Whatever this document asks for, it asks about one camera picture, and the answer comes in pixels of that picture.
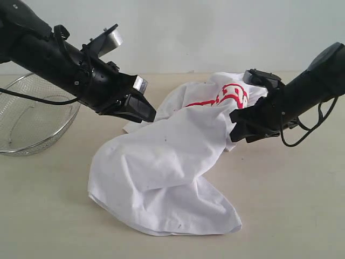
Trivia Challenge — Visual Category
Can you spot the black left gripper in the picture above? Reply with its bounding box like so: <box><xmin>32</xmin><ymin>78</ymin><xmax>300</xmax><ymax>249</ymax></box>
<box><xmin>74</xmin><ymin>60</ymin><xmax>156</xmax><ymax>123</ymax></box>

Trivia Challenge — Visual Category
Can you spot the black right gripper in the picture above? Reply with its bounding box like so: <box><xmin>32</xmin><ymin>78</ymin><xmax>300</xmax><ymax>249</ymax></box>
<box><xmin>230</xmin><ymin>86</ymin><xmax>299</xmax><ymax>143</ymax></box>

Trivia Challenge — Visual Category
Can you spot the white t-shirt red print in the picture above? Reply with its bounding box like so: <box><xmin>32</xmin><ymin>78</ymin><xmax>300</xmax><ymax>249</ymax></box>
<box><xmin>88</xmin><ymin>72</ymin><xmax>267</xmax><ymax>236</ymax></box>

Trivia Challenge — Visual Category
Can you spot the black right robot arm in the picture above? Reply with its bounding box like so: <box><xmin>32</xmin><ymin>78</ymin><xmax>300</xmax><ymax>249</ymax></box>
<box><xmin>230</xmin><ymin>42</ymin><xmax>344</xmax><ymax>147</ymax></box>

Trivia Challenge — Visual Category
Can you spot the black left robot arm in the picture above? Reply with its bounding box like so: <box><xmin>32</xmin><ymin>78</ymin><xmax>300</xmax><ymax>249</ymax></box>
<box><xmin>1</xmin><ymin>1</ymin><xmax>156</xmax><ymax>122</ymax></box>

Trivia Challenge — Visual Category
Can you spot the round metal mesh basket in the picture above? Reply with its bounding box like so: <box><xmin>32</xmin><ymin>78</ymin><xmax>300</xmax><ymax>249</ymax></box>
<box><xmin>1</xmin><ymin>73</ymin><xmax>80</xmax><ymax>156</ymax></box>

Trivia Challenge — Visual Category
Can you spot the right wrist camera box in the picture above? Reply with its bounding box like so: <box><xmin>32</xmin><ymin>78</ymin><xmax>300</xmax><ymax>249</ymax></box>
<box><xmin>243</xmin><ymin>69</ymin><xmax>281</xmax><ymax>92</ymax></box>

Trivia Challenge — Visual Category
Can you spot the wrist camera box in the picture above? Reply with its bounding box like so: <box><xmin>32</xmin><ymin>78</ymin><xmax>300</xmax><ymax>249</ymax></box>
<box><xmin>243</xmin><ymin>69</ymin><xmax>281</xmax><ymax>92</ymax></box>
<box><xmin>87</xmin><ymin>24</ymin><xmax>123</xmax><ymax>58</ymax></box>

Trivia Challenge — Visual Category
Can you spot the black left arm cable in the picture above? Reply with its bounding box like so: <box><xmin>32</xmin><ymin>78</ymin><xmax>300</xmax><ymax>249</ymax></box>
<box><xmin>0</xmin><ymin>86</ymin><xmax>81</xmax><ymax>105</ymax></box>

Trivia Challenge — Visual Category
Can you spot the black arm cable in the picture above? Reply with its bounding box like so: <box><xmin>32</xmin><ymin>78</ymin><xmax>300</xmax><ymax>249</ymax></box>
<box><xmin>0</xmin><ymin>86</ymin><xmax>81</xmax><ymax>105</ymax></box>
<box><xmin>280</xmin><ymin>97</ymin><xmax>339</xmax><ymax>148</ymax></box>

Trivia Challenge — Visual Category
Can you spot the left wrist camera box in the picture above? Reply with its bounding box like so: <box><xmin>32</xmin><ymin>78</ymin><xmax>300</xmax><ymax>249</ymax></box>
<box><xmin>87</xmin><ymin>24</ymin><xmax>123</xmax><ymax>58</ymax></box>

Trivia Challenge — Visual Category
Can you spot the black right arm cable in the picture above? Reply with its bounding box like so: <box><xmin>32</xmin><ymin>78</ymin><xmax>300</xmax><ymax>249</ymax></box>
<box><xmin>280</xmin><ymin>97</ymin><xmax>339</xmax><ymax>148</ymax></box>

